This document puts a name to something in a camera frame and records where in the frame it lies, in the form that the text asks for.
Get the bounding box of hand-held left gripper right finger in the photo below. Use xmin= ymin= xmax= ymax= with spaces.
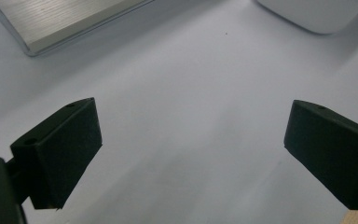
xmin=282 ymin=99 xmax=358 ymax=212

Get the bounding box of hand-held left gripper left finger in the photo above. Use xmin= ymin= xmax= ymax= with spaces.
xmin=9 ymin=96 xmax=103 ymax=211

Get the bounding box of white square bowl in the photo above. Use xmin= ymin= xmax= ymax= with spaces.
xmin=254 ymin=0 xmax=358 ymax=35

